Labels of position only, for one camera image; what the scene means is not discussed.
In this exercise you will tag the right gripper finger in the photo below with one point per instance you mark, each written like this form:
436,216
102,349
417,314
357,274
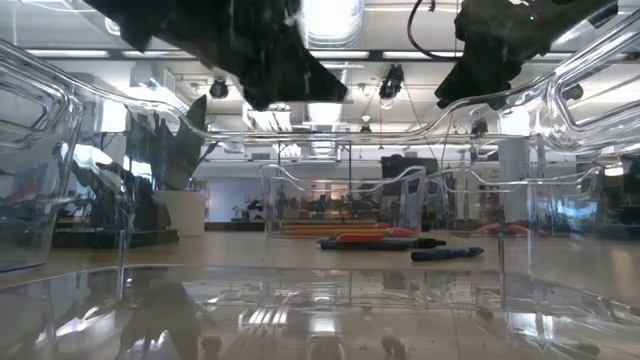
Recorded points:
470,87

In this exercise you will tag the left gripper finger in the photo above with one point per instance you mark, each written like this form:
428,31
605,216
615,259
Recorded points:
295,80

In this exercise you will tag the orange pencil pink eraser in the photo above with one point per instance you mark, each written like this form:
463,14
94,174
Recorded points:
340,233

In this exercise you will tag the black pen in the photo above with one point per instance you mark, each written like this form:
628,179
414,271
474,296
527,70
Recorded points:
430,243

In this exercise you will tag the blue crayon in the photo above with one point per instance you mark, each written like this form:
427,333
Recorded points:
450,254

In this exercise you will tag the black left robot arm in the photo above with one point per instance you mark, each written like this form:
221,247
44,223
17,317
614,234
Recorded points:
125,20

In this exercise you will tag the black hanging lamp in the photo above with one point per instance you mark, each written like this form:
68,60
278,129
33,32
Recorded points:
391,82
218,90

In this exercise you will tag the long ceiling light bar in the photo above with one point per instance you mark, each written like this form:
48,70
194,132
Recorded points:
400,54

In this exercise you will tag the white column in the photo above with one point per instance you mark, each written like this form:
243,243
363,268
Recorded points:
515,170

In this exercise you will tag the black monitor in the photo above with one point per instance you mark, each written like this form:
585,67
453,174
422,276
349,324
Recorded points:
405,167

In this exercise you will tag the green plant in white pot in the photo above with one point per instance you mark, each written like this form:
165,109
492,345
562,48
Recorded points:
180,215

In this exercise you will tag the silver ventilation duct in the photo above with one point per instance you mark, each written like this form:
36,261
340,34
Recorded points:
332,25

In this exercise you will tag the black aluminium table frame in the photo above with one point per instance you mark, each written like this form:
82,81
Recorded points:
235,226

